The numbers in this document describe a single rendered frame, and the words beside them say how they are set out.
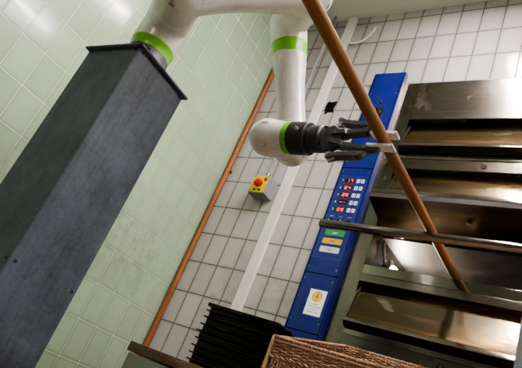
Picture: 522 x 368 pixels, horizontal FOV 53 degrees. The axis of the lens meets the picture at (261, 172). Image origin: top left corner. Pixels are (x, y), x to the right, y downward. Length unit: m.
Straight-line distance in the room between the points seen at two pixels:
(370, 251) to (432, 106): 0.72
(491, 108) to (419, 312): 0.91
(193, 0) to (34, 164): 0.57
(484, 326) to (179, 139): 1.49
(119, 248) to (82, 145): 1.09
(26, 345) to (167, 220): 1.30
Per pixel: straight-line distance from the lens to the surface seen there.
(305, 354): 1.50
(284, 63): 1.66
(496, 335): 1.90
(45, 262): 1.26
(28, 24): 2.09
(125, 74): 1.36
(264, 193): 2.43
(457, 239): 1.63
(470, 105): 2.40
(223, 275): 2.41
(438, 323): 1.95
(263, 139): 1.44
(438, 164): 2.25
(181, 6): 1.43
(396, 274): 2.05
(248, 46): 2.91
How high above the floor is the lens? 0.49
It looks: 24 degrees up
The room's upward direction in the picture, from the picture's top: 24 degrees clockwise
